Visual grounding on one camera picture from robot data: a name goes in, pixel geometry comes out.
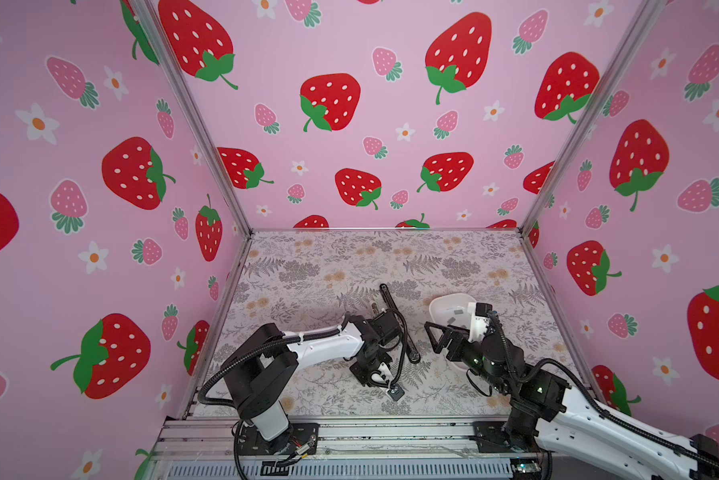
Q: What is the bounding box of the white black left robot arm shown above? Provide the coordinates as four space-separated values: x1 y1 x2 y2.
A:
197 308 409 442

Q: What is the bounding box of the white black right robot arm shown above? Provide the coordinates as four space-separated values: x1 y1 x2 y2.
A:
425 304 719 479

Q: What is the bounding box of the white plastic tray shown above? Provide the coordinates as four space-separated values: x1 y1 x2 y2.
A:
427 292 487 370

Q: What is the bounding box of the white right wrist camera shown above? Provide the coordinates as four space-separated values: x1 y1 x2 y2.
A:
467 302 495 343

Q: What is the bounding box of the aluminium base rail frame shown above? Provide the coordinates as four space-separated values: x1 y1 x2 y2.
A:
145 413 655 480

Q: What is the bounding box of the aluminium corner post right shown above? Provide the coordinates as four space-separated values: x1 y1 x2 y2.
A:
517 0 665 240

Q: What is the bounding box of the aluminium corner post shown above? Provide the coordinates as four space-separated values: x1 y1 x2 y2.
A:
517 0 665 240
133 0 252 239

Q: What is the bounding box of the aluminium corner post left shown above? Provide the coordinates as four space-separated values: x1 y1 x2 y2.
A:
133 0 252 239

